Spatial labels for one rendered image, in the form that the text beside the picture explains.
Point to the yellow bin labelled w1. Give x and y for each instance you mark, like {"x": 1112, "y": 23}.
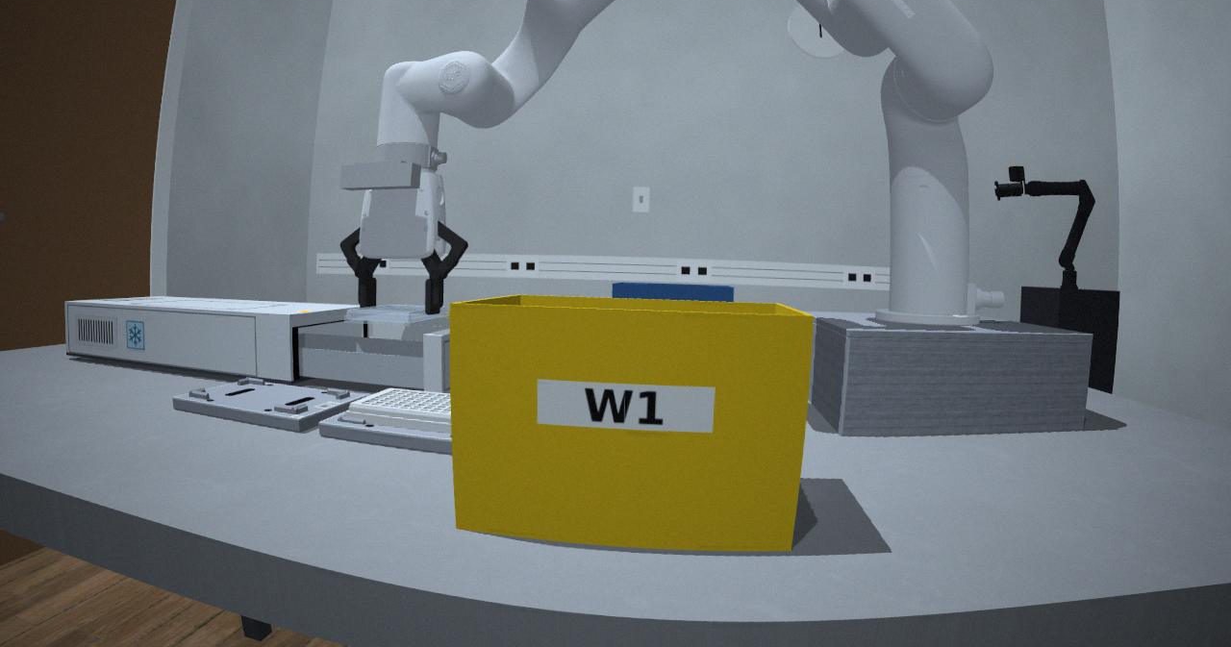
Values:
{"x": 644, "y": 423}

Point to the blue open-top bin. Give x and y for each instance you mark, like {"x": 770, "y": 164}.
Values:
{"x": 673, "y": 292}

